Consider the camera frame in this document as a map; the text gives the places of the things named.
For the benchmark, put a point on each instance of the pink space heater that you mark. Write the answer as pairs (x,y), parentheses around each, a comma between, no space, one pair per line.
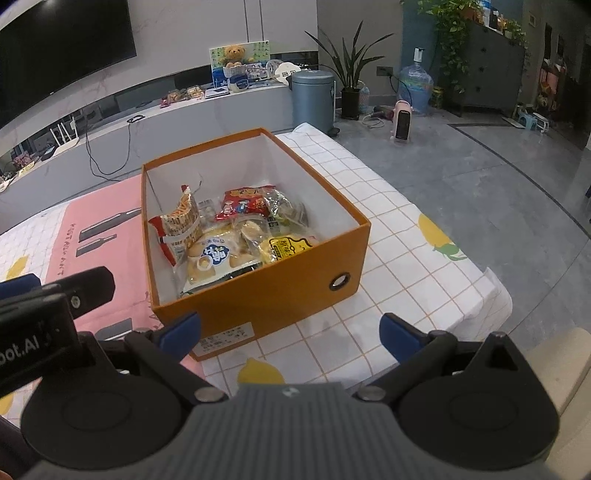
(404,124)

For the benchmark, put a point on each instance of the orange storage box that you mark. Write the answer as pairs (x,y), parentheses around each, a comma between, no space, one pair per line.
(300,286)

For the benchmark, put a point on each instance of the white flat box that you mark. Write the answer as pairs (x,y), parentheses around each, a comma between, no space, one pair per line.
(217,92)

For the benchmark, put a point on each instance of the trailing ivy plant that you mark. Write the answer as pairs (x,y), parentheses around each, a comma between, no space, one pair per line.
(450,18)

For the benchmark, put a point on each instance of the white blue biscuit packet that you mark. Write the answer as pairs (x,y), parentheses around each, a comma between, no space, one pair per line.
(212,256)

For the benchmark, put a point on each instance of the grey spicy strip snack packet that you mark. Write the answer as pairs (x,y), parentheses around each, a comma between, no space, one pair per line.
(178,226)

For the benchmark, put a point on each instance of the pink mat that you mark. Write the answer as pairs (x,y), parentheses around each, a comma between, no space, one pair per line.
(92,217)

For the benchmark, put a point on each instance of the yellow snack packet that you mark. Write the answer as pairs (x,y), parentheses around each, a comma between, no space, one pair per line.
(286,244)

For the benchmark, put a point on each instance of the small step stool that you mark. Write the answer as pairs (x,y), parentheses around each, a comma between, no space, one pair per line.
(531,117)

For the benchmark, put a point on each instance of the heap of small wrapped sweets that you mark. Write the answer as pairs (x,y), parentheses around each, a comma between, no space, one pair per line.
(184,94)

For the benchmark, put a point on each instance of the dark sideboard cabinet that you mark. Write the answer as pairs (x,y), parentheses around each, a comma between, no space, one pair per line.
(494,64)

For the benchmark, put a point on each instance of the wall outlet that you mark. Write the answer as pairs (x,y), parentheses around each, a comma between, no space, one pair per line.
(384,70)

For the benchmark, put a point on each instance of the blue water jug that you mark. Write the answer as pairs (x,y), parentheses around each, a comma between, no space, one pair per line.
(415,87)

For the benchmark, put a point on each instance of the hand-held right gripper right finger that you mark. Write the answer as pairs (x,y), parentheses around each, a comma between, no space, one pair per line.
(397,334)

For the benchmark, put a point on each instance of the white round sign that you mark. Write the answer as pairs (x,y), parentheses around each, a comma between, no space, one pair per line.
(282,71)

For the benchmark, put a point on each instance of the clear pastry packet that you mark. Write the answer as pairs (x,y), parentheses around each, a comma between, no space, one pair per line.
(251,230)

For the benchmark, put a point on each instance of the dark green snack packet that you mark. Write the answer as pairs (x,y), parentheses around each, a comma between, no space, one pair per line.
(288,210)

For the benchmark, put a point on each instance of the small plastic bottle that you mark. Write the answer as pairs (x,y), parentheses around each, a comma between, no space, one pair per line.
(364,99)

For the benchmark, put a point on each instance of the small clear snack packet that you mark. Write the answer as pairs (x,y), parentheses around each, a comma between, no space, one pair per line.
(206,208)

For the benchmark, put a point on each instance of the red snack packet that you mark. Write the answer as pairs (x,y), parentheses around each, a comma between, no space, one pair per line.
(242,201)

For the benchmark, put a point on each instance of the white router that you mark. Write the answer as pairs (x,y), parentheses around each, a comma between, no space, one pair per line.
(64,141)

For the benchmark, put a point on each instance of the long-leaf potted plant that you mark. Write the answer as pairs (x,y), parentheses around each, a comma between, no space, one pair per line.
(351,104)

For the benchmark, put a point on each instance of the black television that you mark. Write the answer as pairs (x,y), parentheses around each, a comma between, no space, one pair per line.
(60,55)

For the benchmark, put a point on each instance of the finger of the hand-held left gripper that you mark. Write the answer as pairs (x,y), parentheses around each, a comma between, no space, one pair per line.
(87,288)
(18,284)

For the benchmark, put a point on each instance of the clothes rack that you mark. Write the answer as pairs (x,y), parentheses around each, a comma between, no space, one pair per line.
(554,78)

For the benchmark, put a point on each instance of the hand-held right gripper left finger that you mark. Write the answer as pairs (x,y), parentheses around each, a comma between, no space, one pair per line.
(182,332)

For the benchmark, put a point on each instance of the grey television cabinet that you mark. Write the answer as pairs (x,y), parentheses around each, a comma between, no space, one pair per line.
(194,134)

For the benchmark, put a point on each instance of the blue-grey trash can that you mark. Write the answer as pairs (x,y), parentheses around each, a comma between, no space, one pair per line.
(311,101)

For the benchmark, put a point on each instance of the hair dryer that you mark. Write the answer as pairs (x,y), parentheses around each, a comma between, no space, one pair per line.
(381,110)

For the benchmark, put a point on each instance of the teddy bear picture board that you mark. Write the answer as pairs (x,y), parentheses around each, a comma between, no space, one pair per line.
(235,55)

